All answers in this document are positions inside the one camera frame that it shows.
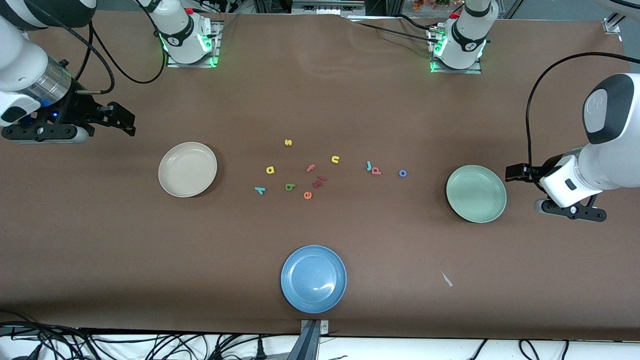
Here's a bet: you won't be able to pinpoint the green plate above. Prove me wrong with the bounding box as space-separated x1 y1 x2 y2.
446 165 507 224

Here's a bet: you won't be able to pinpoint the beige brown plate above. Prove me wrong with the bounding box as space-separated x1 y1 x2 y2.
158 142 218 198

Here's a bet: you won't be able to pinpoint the blue plate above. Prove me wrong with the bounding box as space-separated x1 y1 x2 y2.
280 245 347 314

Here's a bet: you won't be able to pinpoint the grey metal box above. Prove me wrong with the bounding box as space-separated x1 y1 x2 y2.
291 0 366 16

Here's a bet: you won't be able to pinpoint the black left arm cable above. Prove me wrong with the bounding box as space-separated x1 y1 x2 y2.
524 52 640 168

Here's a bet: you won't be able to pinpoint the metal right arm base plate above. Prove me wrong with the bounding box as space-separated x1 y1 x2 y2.
166 20 222 68

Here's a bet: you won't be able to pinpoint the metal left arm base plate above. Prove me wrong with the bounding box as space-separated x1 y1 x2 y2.
429 25 483 75

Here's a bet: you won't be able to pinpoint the aluminium frame profile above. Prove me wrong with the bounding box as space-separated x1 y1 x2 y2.
602 9 632 35

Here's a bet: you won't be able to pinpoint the black base power cable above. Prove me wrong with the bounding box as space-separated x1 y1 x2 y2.
350 14 438 43

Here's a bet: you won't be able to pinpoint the tangled black floor cables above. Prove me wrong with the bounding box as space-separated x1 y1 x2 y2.
0 310 301 360

